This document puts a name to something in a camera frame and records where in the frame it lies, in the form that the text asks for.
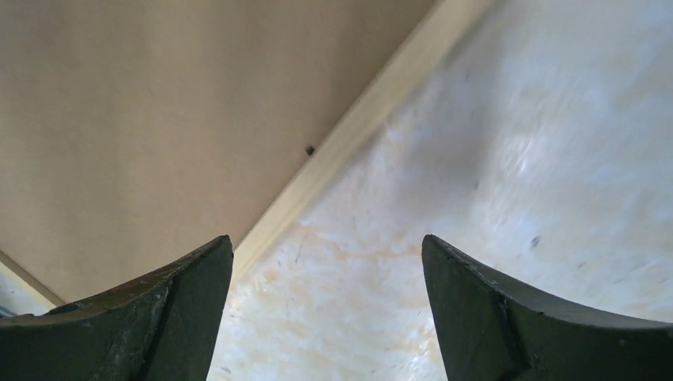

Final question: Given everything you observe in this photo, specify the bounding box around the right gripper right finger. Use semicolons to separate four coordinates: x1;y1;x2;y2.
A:
421;235;672;380

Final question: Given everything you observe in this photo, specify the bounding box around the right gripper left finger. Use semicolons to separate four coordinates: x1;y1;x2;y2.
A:
1;236;233;380

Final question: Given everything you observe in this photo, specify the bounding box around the wooden picture frame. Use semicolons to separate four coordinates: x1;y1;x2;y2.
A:
1;1;490;310

